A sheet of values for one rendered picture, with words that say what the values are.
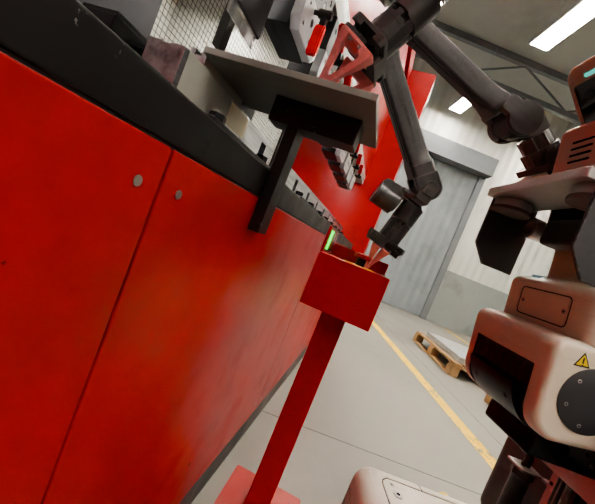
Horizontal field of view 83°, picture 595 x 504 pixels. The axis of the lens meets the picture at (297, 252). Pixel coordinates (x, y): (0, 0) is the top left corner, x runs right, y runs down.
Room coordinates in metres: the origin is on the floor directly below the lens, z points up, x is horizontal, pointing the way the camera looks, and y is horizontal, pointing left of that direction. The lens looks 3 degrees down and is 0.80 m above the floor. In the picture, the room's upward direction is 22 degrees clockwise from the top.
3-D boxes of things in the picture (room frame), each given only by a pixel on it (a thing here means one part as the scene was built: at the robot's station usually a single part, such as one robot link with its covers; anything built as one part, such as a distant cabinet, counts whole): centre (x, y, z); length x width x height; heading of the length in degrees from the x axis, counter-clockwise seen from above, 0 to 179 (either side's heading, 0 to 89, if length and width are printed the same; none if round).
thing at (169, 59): (0.64, 0.22, 0.92); 0.39 x 0.06 x 0.10; 167
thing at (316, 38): (0.72, 0.13, 1.20); 0.04 x 0.02 x 0.10; 77
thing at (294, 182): (1.82, -0.05, 0.92); 1.68 x 0.06 x 0.10; 167
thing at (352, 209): (2.84, -0.10, 1.15); 0.85 x 0.25 x 2.30; 77
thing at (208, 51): (0.55, 0.09, 1.00); 0.26 x 0.18 x 0.01; 77
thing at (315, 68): (0.95, 0.14, 1.26); 0.15 x 0.09 x 0.17; 167
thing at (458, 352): (4.06, -2.37, 0.17); 1.01 x 0.64 x 0.06; 179
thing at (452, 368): (4.06, -2.37, 0.07); 1.20 x 0.82 x 0.14; 179
